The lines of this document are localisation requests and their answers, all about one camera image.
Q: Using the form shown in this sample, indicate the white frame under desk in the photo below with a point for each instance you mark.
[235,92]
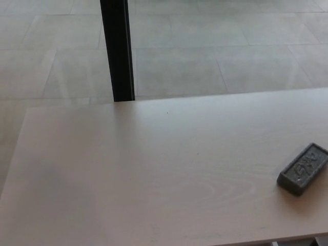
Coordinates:
[319,240]

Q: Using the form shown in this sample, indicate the black vertical metal post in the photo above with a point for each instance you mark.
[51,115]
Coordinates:
[118,51]

